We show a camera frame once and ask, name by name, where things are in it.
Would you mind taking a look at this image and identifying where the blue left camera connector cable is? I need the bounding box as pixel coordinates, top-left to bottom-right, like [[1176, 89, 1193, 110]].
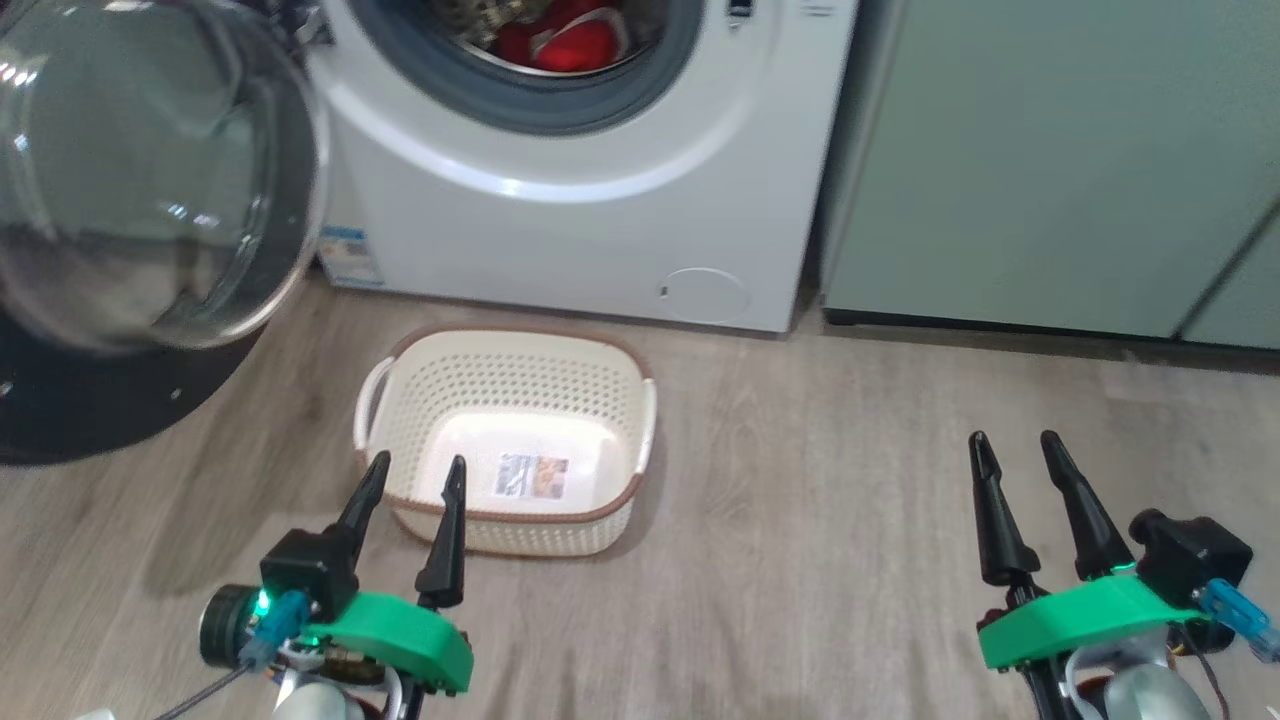
[[150, 590, 313, 720]]

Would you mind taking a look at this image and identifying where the red garment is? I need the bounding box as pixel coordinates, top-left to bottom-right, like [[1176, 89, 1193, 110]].
[[493, 0, 631, 73]]

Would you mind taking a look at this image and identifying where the blue right camera connector cable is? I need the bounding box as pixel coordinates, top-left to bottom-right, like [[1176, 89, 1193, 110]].
[[1195, 578, 1280, 663]]

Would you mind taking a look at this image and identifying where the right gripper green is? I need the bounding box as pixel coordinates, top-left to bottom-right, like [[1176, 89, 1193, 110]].
[[967, 431, 1206, 671]]

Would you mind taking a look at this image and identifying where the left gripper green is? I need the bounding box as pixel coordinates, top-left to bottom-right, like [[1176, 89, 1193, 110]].
[[305, 450, 475, 696]]

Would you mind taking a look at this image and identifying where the blue energy label sticker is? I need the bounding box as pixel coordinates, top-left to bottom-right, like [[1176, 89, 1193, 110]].
[[320, 226, 386, 289]]

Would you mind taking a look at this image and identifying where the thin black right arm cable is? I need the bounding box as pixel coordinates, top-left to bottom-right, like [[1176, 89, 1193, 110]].
[[1172, 625, 1233, 720]]

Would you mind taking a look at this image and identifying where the round white filter cover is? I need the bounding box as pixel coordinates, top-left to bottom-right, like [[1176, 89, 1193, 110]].
[[660, 268, 751, 324]]

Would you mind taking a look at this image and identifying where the washing machine glass door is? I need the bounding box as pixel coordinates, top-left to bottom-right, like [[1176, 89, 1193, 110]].
[[0, 0, 333, 468]]

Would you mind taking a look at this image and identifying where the rectangular printed paper label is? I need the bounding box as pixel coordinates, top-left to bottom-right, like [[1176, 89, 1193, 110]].
[[495, 453, 570, 499]]

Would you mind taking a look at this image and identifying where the white front-load washing machine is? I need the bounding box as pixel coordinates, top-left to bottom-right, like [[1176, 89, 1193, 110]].
[[300, 0, 861, 336]]

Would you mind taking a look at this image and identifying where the blue camera connector cable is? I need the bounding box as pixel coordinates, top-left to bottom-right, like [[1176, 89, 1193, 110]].
[[150, 590, 313, 720], [1195, 578, 1280, 663]]

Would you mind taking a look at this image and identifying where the pale green cabinet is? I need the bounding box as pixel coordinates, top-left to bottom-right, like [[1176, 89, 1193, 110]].
[[818, 0, 1280, 353]]

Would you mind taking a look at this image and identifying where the cream perforated laundry basket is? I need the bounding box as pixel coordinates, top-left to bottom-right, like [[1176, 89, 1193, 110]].
[[353, 325, 659, 558]]

